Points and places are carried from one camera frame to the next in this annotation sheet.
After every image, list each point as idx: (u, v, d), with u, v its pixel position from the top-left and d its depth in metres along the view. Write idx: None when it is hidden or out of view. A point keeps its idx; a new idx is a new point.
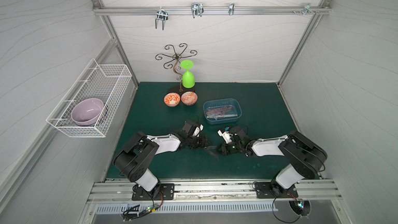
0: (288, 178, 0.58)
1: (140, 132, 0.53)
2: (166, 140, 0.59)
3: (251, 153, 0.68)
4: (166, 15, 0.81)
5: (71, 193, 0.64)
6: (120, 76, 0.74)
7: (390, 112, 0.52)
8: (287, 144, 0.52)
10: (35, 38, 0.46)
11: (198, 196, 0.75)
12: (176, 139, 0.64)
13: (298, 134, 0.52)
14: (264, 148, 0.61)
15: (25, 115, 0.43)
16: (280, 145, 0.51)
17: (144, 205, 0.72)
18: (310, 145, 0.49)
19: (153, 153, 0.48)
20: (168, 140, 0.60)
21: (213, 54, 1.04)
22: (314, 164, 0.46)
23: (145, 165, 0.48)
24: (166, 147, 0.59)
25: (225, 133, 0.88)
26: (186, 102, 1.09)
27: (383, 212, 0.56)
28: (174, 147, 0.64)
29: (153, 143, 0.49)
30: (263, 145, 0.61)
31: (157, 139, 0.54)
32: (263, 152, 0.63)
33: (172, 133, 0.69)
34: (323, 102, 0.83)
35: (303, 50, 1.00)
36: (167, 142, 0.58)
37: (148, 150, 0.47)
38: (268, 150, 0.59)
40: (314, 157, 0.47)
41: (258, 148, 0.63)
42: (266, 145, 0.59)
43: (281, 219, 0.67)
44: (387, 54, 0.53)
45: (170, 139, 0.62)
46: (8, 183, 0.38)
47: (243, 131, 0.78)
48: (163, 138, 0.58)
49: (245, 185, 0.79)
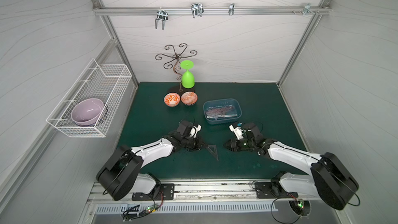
0: (294, 186, 0.58)
1: (124, 145, 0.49)
2: (155, 148, 0.55)
3: (264, 152, 0.64)
4: (166, 15, 0.81)
5: (71, 194, 0.64)
6: (120, 76, 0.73)
7: (390, 112, 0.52)
8: (322, 169, 0.44)
10: (36, 38, 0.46)
11: (198, 196, 0.75)
12: (168, 145, 0.60)
13: (334, 159, 0.45)
14: (284, 156, 0.55)
15: (25, 115, 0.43)
16: (312, 168, 0.45)
17: (144, 205, 0.72)
18: (346, 175, 0.44)
19: (137, 169, 0.45)
20: (159, 147, 0.56)
21: (213, 54, 1.04)
22: (346, 194, 0.42)
23: (131, 181, 0.45)
24: (156, 155, 0.55)
25: (238, 129, 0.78)
26: (186, 102, 1.09)
27: (383, 212, 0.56)
28: (168, 152, 0.61)
29: (137, 158, 0.45)
30: (284, 152, 0.56)
31: (143, 151, 0.50)
32: (283, 158, 0.57)
33: (162, 139, 0.62)
34: (323, 102, 0.83)
35: (303, 50, 1.00)
36: (155, 151, 0.54)
37: (132, 165, 0.43)
38: (289, 160, 0.54)
40: (347, 188, 0.43)
41: (277, 154, 0.58)
42: (289, 156, 0.54)
43: (277, 219, 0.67)
44: (387, 54, 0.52)
45: (159, 146, 0.57)
46: (9, 182, 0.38)
47: (257, 129, 0.69)
48: (151, 148, 0.53)
49: (246, 185, 0.79)
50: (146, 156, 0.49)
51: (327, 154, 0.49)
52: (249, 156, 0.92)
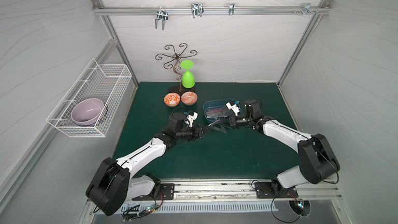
0: (287, 177, 0.60)
1: (108, 158, 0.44)
2: (144, 153, 0.52)
3: (259, 127, 0.66)
4: (166, 15, 0.81)
5: (71, 194, 0.64)
6: (120, 76, 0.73)
7: (390, 112, 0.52)
8: (308, 144, 0.48)
10: (36, 37, 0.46)
11: (198, 196, 0.75)
12: (160, 146, 0.57)
13: (324, 140, 0.47)
14: (276, 132, 0.58)
15: (25, 115, 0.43)
16: (299, 144, 0.48)
17: (144, 205, 0.72)
18: (329, 155, 0.46)
19: (125, 182, 0.42)
20: (148, 151, 0.53)
21: (213, 54, 1.04)
22: (324, 171, 0.45)
23: (123, 193, 0.44)
24: (147, 158, 0.53)
25: (235, 107, 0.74)
26: (186, 102, 1.09)
27: (383, 212, 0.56)
28: (160, 153, 0.58)
29: (123, 171, 0.43)
30: (278, 128, 0.59)
31: (130, 160, 0.47)
32: (275, 135, 0.59)
33: (153, 141, 0.58)
34: (323, 101, 0.83)
35: (303, 50, 1.00)
36: (145, 155, 0.51)
37: (117, 180, 0.40)
38: (280, 136, 0.56)
40: (327, 166, 0.45)
41: (271, 129, 0.60)
42: (281, 131, 0.56)
43: (280, 219, 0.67)
44: (387, 54, 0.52)
45: (151, 150, 0.54)
46: (8, 183, 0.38)
47: (258, 105, 0.69)
48: (139, 155, 0.50)
49: (246, 185, 0.79)
50: (135, 165, 0.47)
51: (317, 135, 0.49)
52: (249, 156, 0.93)
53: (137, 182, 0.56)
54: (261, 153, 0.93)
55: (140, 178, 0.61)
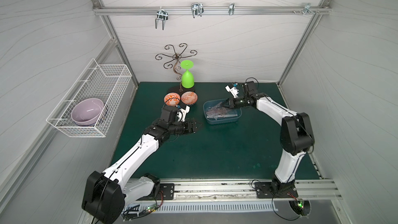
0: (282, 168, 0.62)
1: (94, 171, 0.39)
2: (134, 155, 0.48)
3: (254, 102, 0.70)
4: (166, 15, 0.81)
5: (71, 194, 0.64)
6: (119, 76, 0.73)
7: (391, 112, 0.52)
8: (290, 119, 0.53)
10: (36, 37, 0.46)
11: (198, 196, 0.75)
12: (151, 145, 0.53)
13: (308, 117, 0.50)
14: (267, 108, 0.63)
15: (25, 115, 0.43)
16: (283, 118, 0.54)
17: (144, 205, 0.72)
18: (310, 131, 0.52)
19: (117, 194, 0.41)
20: (139, 153, 0.49)
21: (213, 54, 1.04)
22: (300, 143, 0.51)
23: (119, 202, 0.43)
24: (140, 159, 0.49)
25: (233, 89, 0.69)
26: (186, 102, 1.09)
27: (383, 212, 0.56)
28: (153, 150, 0.55)
29: (114, 183, 0.40)
30: (269, 104, 0.63)
31: (120, 169, 0.44)
32: (266, 111, 0.64)
33: (142, 140, 0.53)
34: (323, 101, 0.83)
35: (303, 50, 1.00)
36: (136, 158, 0.48)
37: (108, 194, 0.38)
38: (270, 111, 0.62)
40: (304, 139, 0.52)
41: (263, 105, 0.65)
42: (271, 108, 0.61)
43: (281, 215, 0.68)
44: (388, 54, 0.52)
45: (141, 150, 0.50)
46: (8, 183, 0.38)
47: (254, 84, 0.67)
48: (128, 159, 0.47)
49: (246, 185, 0.79)
50: (125, 173, 0.44)
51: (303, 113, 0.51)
52: (249, 156, 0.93)
53: (136, 185, 0.56)
54: (261, 153, 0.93)
55: (139, 182, 0.60)
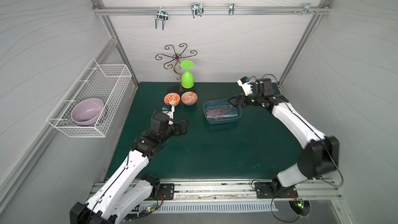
0: (288, 177, 0.60)
1: (75, 204, 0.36)
2: (119, 179, 0.45)
3: (269, 105, 0.60)
4: (166, 15, 0.81)
5: (71, 194, 0.64)
6: (119, 76, 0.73)
7: (390, 112, 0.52)
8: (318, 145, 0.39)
10: (36, 37, 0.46)
11: (198, 196, 0.75)
12: (139, 163, 0.49)
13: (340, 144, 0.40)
14: (286, 119, 0.54)
15: (25, 115, 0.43)
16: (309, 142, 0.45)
17: (144, 205, 0.72)
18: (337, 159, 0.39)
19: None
20: (125, 176, 0.45)
21: (213, 54, 1.04)
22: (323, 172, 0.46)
23: None
24: (127, 182, 0.47)
25: (246, 85, 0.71)
26: (185, 102, 1.09)
27: (383, 212, 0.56)
28: (142, 167, 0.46)
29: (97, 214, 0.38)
30: (289, 116, 0.54)
31: (104, 197, 0.41)
32: (284, 122, 0.55)
33: (129, 158, 0.49)
34: (323, 101, 0.83)
35: (303, 50, 1.00)
36: (122, 181, 0.44)
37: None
38: (288, 124, 0.53)
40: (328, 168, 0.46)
41: (281, 116, 0.56)
42: (291, 120, 0.52)
43: (281, 218, 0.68)
44: (387, 54, 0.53)
45: (128, 171, 0.46)
46: (8, 183, 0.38)
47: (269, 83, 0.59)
48: (114, 184, 0.43)
49: (246, 185, 0.79)
50: (110, 201, 0.42)
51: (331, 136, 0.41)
52: (249, 156, 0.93)
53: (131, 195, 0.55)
54: (261, 153, 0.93)
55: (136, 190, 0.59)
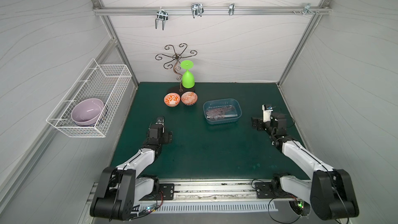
0: (293, 188, 0.58)
1: (107, 167, 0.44)
2: (138, 157, 0.55)
3: (279, 143, 0.64)
4: (166, 15, 0.81)
5: (71, 194, 0.64)
6: (119, 77, 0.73)
7: (390, 112, 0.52)
8: (327, 178, 0.43)
10: (36, 37, 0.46)
11: (198, 196, 0.75)
12: (148, 153, 0.60)
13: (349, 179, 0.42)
14: (294, 154, 0.56)
15: (25, 115, 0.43)
16: (315, 173, 0.45)
17: (144, 205, 0.72)
18: (348, 196, 0.41)
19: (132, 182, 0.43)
20: (142, 157, 0.56)
21: (213, 54, 1.04)
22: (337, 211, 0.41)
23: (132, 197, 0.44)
24: (143, 164, 0.55)
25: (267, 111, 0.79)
26: (186, 102, 1.09)
27: (383, 212, 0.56)
28: (151, 159, 0.61)
29: (128, 172, 0.45)
30: (297, 151, 0.55)
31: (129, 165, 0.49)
32: (294, 157, 0.56)
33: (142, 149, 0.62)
34: (323, 102, 0.83)
35: (303, 50, 1.00)
36: (140, 160, 0.54)
37: (125, 181, 0.42)
38: (297, 158, 0.54)
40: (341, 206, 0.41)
41: (290, 152, 0.58)
42: (298, 155, 0.54)
43: (278, 219, 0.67)
44: (387, 54, 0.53)
45: (143, 155, 0.57)
46: (8, 183, 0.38)
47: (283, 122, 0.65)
48: (135, 159, 0.53)
49: (246, 185, 0.79)
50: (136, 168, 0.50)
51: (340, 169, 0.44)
52: (249, 155, 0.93)
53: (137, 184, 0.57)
54: (261, 153, 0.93)
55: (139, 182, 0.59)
